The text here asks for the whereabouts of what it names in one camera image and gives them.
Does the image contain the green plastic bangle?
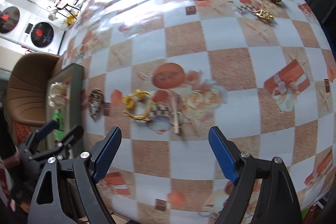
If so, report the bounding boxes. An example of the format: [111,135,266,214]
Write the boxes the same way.
[52,110,64,139]

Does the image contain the white polka dot scrunchie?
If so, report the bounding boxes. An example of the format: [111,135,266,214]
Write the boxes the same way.
[48,82,70,110]

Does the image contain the grey jewelry box tray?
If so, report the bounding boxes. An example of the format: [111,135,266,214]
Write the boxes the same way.
[46,63,84,148]

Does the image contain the red patterned cloth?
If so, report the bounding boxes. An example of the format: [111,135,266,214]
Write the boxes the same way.
[1,119,31,217]

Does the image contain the brown leather chair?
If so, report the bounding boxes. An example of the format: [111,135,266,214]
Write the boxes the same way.
[7,53,63,127]

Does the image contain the lower white washing machine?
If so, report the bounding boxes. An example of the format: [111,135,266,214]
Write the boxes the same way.
[19,15,64,55]

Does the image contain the white washing machine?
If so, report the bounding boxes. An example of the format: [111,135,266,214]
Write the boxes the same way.
[1,0,31,42]
[19,15,64,55]

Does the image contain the upper white washing machine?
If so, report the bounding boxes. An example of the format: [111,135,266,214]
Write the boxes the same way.
[1,0,31,42]

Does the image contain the yellow items on floor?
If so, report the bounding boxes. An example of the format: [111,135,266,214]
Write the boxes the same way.
[62,13,78,27]

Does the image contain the checkered patterned tablecloth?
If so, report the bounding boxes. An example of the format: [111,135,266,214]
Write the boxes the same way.
[60,0,335,223]

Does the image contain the gold hair clip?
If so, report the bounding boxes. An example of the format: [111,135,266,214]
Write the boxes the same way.
[251,9,274,22]

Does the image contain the yellow hair tie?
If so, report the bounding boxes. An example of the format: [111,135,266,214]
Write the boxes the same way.
[122,90,153,122]

